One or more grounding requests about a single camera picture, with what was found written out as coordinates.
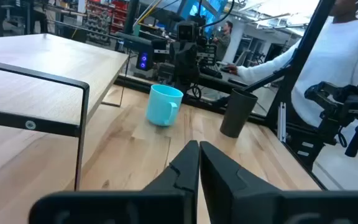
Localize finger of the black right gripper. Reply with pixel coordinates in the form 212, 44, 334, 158
171, 43, 185, 86
185, 43, 200, 86

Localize wooden shelf black metal frame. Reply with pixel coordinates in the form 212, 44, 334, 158
0, 33, 130, 191

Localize blue screen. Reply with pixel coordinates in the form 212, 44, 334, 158
178, 0, 228, 35

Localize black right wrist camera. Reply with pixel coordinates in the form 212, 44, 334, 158
177, 21, 198, 42

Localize person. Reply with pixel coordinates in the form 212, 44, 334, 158
236, 0, 358, 128
211, 20, 234, 62

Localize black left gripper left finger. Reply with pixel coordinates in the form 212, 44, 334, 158
141, 139, 200, 192

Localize dark grey tall plastic cup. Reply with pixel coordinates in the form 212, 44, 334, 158
219, 88, 259, 139

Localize teal plastic mug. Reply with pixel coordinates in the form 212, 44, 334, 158
145, 84, 184, 127

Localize red storage bin rack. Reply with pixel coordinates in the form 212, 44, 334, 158
85, 0, 129, 34

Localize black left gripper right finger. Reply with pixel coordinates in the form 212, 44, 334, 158
199, 141, 282, 224

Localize white upright bracket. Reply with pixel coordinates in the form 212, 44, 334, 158
277, 101, 287, 142

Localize black computer purple lights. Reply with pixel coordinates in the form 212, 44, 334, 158
135, 43, 155, 72

